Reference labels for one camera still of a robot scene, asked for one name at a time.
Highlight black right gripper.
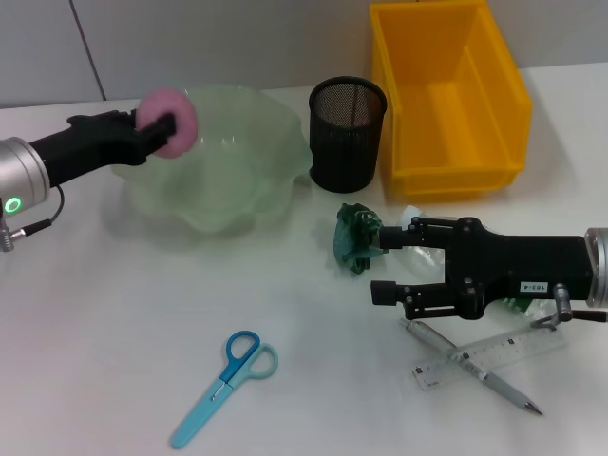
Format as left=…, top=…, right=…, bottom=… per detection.
left=370, top=216, right=596, bottom=321

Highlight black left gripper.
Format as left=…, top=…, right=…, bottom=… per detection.
left=28, top=107, right=179, bottom=187

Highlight clear plastic water bottle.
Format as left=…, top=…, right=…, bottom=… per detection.
left=395, top=204, right=564, bottom=331

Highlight pink peach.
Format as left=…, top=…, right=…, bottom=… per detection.
left=136, top=85, right=198, bottom=161

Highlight green plastic wrap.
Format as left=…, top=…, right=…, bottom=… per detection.
left=332, top=201, right=387, bottom=277

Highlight blue scissors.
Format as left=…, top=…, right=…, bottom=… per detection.
left=168, top=331, right=279, bottom=450

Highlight green glass fruit plate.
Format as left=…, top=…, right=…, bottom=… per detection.
left=111, top=84, right=316, bottom=236

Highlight clear plastic ruler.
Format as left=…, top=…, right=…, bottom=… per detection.
left=411, top=329, right=570, bottom=393

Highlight white grey ballpoint pen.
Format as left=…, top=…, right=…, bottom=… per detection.
left=399, top=317, right=544, bottom=418

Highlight black mesh pen holder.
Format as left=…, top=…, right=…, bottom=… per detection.
left=307, top=76, right=389, bottom=195

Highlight yellow plastic bin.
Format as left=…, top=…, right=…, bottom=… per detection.
left=369, top=0, right=534, bottom=199

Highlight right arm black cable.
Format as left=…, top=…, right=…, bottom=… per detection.
left=529, top=282, right=608, bottom=333

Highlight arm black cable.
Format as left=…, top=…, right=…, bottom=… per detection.
left=529, top=282, right=608, bottom=333
left=0, top=183, right=67, bottom=254

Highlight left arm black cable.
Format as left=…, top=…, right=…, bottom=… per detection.
left=0, top=183, right=67, bottom=254

